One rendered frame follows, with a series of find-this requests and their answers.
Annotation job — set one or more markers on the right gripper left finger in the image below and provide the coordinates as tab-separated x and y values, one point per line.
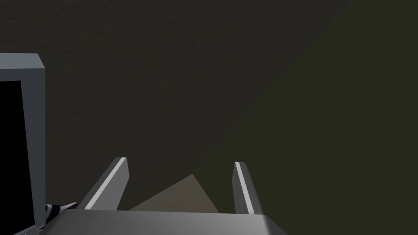
109	186

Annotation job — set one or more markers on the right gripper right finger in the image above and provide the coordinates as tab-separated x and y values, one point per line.
245	192

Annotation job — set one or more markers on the grey appliance with black front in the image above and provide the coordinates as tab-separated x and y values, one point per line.
34	130

